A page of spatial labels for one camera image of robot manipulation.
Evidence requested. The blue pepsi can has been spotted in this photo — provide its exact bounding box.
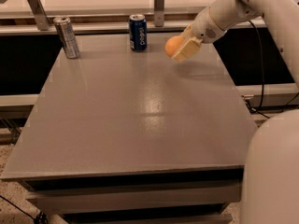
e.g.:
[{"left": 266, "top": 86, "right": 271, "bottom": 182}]
[{"left": 128, "top": 14, "right": 147, "bottom": 51}]

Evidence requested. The left metal bracket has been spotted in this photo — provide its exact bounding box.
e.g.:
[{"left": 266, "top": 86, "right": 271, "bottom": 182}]
[{"left": 27, "top": 0, "right": 50, "bottom": 31}]

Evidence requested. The middle metal bracket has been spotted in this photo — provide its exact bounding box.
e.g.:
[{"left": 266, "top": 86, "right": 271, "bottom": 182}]
[{"left": 154, "top": 0, "right": 164, "bottom": 27}]

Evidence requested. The orange fruit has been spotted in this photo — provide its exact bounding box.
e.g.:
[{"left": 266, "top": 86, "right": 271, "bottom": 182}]
[{"left": 164, "top": 35, "right": 184, "bottom": 57}]

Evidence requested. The black power cable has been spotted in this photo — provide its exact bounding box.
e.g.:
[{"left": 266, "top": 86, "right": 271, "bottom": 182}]
[{"left": 244, "top": 20, "right": 299, "bottom": 119}]

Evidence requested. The grey cabinet drawer front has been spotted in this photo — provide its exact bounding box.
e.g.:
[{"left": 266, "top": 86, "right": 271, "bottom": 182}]
[{"left": 27, "top": 180, "right": 241, "bottom": 215}]

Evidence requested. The silver energy drink can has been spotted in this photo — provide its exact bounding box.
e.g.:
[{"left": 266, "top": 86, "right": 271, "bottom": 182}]
[{"left": 53, "top": 17, "right": 80, "bottom": 59}]

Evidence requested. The black floor cable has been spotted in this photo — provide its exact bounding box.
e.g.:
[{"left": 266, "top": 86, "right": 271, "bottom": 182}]
[{"left": 0, "top": 195, "right": 50, "bottom": 224}]

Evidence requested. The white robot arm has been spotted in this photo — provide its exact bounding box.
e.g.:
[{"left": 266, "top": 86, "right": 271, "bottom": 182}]
[{"left": 165, "top": 0, "right": 299, "bottom": 224}]

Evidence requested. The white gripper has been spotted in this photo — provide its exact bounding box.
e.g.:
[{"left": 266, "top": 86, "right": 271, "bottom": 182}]
[{"left": 171, "top": 6, "right": 227, "bottom": 63}]

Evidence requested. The metal bracket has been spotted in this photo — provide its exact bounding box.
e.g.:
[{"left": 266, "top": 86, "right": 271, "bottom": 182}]
[
  {"left": 27, "top": 0, "right": 50, "bottom": 31},
  {"left": 154, "top": 0, "right": 164, "bottom": 27}
]

